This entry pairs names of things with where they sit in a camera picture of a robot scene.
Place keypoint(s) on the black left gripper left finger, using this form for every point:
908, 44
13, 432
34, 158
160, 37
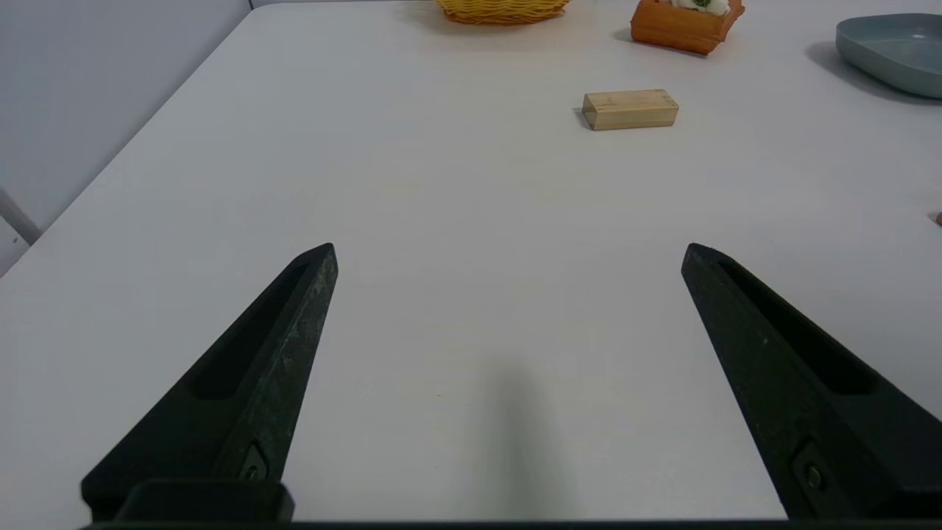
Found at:
250, 383

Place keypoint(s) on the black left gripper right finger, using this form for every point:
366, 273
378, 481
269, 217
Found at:
795, 397

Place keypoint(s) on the grey square dish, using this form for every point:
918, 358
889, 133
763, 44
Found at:
894, 55

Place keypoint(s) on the white metal leg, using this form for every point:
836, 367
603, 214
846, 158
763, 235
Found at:
18, 219

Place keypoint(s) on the rectangular wooden block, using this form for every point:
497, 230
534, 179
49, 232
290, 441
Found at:
631, 110

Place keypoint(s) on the waffle cake toy with cream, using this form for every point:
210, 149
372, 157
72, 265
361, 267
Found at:
681, 28

